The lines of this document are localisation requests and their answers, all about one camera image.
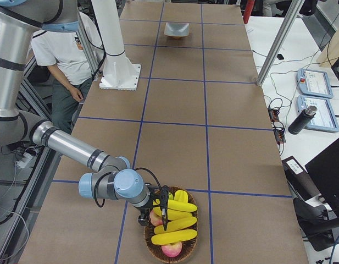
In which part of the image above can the person in white shirt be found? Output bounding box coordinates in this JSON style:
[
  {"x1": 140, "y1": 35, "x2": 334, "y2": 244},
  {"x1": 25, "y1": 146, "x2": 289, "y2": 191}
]
[{"x1": 31, "y1": 10, "x2": 104, "y2": 135}]

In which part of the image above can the white pedestal column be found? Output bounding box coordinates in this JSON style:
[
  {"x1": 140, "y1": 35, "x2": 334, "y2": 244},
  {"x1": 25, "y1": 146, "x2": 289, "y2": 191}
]
[{"x1": 92, "y1": 0, "x2": 141, "y2": 91}]

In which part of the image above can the upper teach pendant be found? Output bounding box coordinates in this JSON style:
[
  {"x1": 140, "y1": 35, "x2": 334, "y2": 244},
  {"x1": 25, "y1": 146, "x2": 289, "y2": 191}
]
[{"x1": 297, "y1": 68, "x2": 334, "y2": 99}]

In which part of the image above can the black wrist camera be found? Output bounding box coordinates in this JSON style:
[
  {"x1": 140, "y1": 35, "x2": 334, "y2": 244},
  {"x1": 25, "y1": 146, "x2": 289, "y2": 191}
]
[{"x1": 153, "y1": 185, "x2": 169, "y2": 209}]

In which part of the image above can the teach pendant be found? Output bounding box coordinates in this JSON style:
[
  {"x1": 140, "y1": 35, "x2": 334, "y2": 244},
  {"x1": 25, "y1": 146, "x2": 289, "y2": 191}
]
[
  {"x1": 297, "y1": 95, "x2": 339, "y2": 133},
  {"x1": 297, "y1": 68, "x2": 334, "y2": 99}
]

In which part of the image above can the red apple left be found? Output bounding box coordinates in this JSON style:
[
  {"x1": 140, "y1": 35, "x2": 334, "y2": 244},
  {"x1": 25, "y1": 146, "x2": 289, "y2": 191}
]
[{"x1": 149, "y1": 210, "x2": 163, "y2": 227}]

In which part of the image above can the red cylinder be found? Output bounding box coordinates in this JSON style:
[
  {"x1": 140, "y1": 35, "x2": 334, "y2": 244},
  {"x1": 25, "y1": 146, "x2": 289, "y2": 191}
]
[{"x1": 243, "y1": 0, "x2": 255, "y2": 24}]

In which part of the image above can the black water bottle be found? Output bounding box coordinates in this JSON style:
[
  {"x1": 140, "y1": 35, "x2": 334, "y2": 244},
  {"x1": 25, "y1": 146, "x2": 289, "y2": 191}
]
[{"x1": 288, "y1": 106, "x2": 318, "y2": 135}]

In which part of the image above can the red apple front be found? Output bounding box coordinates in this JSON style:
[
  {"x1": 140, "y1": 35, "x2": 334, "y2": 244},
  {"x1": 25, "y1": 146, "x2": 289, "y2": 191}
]
[{"x1": 161, "y1": 242, "x2": 182, "y2": 258}]

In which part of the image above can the yellow starfruit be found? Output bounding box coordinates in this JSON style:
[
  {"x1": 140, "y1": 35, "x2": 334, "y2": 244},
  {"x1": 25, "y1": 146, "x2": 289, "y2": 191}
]
[{"x1": 174, "y1": 190, "x2": 188, "y2": 203}]

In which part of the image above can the grey square plate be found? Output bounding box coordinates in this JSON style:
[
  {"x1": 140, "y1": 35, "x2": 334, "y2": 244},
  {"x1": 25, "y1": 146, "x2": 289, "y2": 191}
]
[{"x1": 164, "y1": 22, "x2": 190, "y2": 39}]

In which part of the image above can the lower teach pendant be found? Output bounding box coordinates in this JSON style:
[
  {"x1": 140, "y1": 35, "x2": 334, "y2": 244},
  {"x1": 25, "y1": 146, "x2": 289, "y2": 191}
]
[{"x1": 297, "y1": 95, "x2": 339, "y2": 133}]

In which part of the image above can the black monitor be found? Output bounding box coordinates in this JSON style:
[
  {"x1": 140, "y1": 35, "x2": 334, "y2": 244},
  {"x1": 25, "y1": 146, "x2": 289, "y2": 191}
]
[{"x1": 305, "y1": 138, "x2": 339, "y2": 214}]

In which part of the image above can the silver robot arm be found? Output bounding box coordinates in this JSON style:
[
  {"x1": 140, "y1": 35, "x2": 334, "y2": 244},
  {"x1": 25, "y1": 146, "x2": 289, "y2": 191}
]
[{"x1": 0, "y1": 1, "x2": 169, "y2": 226}]

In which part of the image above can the aluminium frame post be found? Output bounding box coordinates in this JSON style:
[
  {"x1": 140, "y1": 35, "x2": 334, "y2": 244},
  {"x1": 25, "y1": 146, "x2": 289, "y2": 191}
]
[{"x1": 256, "y1": 0, "x2": 304, "y2": 86}]

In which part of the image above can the yellow banana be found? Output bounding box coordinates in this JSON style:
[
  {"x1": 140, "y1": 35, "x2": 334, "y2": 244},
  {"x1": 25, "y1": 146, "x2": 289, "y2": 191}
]
[
  {"x1": 168, "y1": 200, "x2": 197, "y2": 212},
  {"x1": 154, "y1": 216, "x2": 197, "y2": 234},
  {"x1": 153, "y1": 207, "x2": 185, "y2": 221},
  {"x1": 151, "y1": 229, "x2": 198, "y2": 245}
]

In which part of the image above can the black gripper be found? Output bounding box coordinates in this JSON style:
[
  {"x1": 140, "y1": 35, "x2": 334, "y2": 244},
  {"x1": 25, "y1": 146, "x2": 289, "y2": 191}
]
[{"x1": 136, "y1": 185, "x2": 168, "y2": 231}]

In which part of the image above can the red apple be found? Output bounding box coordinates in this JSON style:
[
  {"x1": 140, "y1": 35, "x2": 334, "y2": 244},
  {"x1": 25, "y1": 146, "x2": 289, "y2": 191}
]
[
  {"x1": 149, "y1": 210, "x2": 163, "y2": 227},
  {"x1": 161, "y1": 242, "x2": 182, "y2": 258}
]

